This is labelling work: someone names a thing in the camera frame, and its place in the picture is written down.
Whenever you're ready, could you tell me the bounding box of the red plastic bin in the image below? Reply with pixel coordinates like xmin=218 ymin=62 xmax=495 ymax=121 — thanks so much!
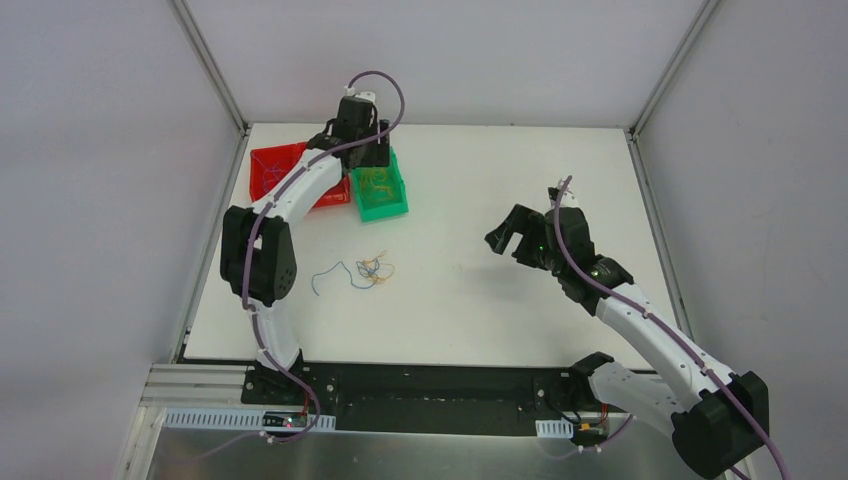
xmin=248 ymin=142 xmax=352 ymax=208

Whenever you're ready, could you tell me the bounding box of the aluminium frame rail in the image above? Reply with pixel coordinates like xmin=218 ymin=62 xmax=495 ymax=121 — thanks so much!
xmin=140 ymin=364 xmax=247 ymax=407

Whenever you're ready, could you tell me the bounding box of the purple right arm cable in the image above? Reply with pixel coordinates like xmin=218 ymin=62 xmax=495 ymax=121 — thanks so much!
xmin=553 ymin=175 xmax=790 ymax=480

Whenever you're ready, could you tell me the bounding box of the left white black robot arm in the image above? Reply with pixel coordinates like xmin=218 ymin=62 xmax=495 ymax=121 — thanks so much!
xmin=220 ymin=92 xmax=391 ymax=405

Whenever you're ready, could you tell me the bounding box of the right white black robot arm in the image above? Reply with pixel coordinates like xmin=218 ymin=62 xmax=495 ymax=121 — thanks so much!
xmin=485 ymin=205 xmax=769 ymax=479

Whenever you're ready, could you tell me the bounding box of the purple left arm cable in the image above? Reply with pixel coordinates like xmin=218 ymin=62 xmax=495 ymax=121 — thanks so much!
xmin=240 ymin=71 xmax=407 ymax=445

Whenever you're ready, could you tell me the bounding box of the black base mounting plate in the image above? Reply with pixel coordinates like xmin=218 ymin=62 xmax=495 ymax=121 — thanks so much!
xmin=241 ymin=359 xmax=601 ymax=436

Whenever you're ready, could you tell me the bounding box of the left circuit board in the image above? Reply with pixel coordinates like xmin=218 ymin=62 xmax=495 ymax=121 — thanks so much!
xmin=262 ymin=410 xmax=310 ymax=430

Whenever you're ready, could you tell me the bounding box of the green plastic bin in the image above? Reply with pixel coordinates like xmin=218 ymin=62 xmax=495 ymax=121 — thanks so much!
xmin=350 ymin=148 xmax=409 ymax=223

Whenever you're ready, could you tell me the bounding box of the right circuit board connector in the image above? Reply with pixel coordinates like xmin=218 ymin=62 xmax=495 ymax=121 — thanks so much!
xmin=572 ymin=423 xmax=608 ymax=447

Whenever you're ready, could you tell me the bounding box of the blue yellow wire bundle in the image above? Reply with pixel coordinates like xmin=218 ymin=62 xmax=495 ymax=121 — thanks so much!
xmin=311 ymin=250 xmax=397 ymax=297

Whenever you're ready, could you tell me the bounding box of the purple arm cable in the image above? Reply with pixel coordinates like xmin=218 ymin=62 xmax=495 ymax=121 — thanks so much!
xmin=240 ymin=71 xmax=407 ymax=445
xmin=553 ymin=175 xmax=790 ymax=480

